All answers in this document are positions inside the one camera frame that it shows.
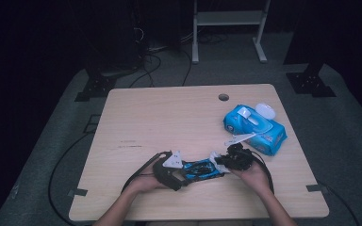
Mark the white metal stand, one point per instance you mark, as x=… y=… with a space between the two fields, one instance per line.
x=229 y=18

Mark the person's right hand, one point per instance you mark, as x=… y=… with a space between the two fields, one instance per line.
x=253 y=177

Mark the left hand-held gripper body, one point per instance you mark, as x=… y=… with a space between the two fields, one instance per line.
x=165 y=171

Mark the black stand base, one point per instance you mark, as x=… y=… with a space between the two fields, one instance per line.
x=309 y=83
x=96 y=88

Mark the white wet wipe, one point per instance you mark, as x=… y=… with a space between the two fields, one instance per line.
x=215 y=158

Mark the person's left hand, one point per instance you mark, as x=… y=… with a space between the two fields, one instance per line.
x=146 y=182

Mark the grey tape strip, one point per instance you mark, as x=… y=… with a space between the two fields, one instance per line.
x=78 y=192
x=316 y=188

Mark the blue wet wipes pack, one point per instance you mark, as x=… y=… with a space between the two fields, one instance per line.
x=257 y=128

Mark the blue toy car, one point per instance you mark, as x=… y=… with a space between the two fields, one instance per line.
x=202 y=169

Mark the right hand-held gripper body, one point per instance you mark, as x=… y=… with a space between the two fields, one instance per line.
x=240 y=158

